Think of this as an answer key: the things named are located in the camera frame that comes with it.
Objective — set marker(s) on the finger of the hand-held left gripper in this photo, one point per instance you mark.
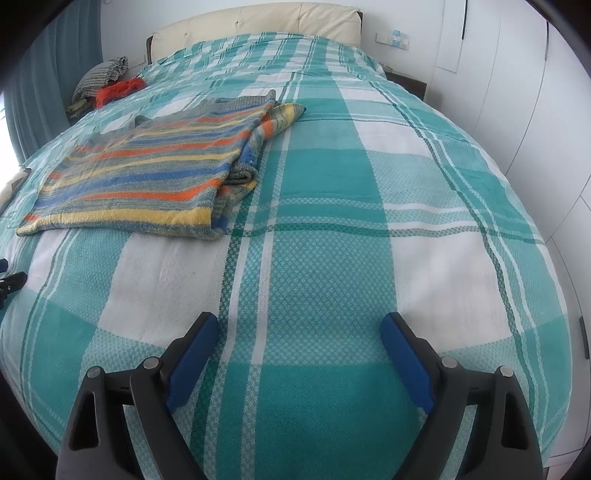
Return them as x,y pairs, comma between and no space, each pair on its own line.
14,281

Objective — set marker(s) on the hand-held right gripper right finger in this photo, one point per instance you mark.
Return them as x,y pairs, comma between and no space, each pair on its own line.
406,360

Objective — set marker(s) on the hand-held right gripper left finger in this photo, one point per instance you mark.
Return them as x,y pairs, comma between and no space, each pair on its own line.
194,360

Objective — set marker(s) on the striped knit sweater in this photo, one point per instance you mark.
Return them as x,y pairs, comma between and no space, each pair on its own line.
138,175

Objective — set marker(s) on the teal plaid blanket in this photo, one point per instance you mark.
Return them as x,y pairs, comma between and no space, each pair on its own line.
346,230

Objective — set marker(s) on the olive cloth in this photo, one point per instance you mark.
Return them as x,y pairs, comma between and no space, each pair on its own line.
77,107

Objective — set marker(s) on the teal curtain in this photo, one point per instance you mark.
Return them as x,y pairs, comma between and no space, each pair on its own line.
51,69

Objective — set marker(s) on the red knit cloth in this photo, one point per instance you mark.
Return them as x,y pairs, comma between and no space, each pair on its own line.
120,91

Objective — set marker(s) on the grey checked cloth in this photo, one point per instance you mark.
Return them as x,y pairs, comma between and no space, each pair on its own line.
99,76

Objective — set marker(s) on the dark wooden nightstand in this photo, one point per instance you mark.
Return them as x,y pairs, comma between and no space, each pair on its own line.
408,85

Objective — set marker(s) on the cream padded headboard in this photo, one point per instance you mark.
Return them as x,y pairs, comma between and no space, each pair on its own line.
258,27

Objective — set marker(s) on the white wall socket panel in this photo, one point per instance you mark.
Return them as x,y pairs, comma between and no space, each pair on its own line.
392,39

